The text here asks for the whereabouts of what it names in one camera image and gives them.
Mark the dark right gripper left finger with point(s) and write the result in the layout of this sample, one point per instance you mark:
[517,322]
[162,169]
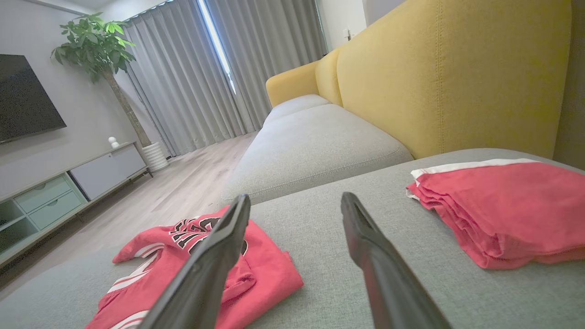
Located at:
[205,274]

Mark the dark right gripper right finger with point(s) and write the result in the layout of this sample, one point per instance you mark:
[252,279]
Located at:
[384,274]

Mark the red white jersey shirt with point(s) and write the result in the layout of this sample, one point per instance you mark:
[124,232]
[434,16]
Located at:
[269,274]

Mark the red white-trimmed shorts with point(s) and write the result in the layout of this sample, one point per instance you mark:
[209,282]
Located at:
[512,210]

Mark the white ribbed plant pot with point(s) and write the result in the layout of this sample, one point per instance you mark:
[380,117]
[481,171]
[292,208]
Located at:
[156,156]

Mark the white green television cabinet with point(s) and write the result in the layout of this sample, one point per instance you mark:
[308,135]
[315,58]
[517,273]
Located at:
[105,171]

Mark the small white figurine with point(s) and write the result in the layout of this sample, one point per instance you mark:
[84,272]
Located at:
[113,142]

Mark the small grey sofa seat cushion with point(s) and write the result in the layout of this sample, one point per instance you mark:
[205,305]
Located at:
[295,106]

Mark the grey curtain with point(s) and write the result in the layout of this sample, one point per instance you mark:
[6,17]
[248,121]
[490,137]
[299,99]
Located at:
[269,50]
[178,82]

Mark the narrow yellow sofa backrest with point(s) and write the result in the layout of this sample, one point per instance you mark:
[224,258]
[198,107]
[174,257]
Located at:
[329,77]

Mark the wide yellow sofa backrest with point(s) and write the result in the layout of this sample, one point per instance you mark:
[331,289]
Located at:
[448,77]

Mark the yellow sofa armrest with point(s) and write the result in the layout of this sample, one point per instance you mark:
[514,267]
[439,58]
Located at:
[290,82]

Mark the black flat television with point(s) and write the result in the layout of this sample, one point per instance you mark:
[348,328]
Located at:
[25,98]

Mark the green potted tree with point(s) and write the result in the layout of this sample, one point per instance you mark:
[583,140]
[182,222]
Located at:
[96,45]

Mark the white wall switch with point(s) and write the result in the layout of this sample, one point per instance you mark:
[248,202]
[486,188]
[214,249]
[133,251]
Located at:
[347,34]

